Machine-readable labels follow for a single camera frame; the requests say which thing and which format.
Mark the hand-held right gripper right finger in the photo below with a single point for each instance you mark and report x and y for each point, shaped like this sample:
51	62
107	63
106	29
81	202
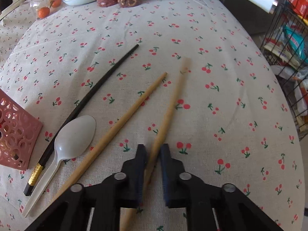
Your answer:
166	173

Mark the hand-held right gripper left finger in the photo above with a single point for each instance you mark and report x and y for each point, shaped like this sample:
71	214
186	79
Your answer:
140	173

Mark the plain bamboo chopstick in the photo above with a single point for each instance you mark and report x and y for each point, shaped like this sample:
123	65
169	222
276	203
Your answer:
172	105
137	107

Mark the white plastic spoon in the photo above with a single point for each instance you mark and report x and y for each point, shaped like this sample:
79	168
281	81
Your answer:
74	137

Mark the black chopstick with gold band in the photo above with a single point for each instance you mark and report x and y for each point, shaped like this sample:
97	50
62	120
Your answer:
36	172

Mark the pink perforated utensil holder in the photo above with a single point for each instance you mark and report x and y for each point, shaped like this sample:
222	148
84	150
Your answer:
16	134

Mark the pile of mixed snack packets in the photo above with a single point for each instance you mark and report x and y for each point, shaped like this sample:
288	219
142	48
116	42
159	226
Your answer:
300	96

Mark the grey refrigerator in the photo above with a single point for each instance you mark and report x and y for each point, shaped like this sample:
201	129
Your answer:
240	16

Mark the blue snack packet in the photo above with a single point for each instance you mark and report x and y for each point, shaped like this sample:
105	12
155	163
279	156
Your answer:
294	43

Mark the small orange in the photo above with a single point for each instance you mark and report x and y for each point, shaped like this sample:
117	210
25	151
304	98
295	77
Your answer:
55	2
43	12

